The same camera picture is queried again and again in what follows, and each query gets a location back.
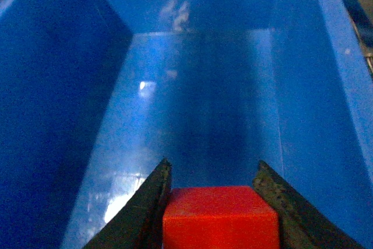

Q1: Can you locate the red magnetic block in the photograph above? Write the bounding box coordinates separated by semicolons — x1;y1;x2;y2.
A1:
163;186;280;248

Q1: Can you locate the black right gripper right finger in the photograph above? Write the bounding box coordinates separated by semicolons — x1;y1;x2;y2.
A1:
252;160;363;248

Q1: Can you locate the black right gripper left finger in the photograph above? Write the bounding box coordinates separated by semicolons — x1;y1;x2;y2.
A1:
84;158;172;248

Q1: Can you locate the blue bin on upper shelf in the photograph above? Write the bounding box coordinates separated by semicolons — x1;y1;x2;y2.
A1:
1;0;372;248

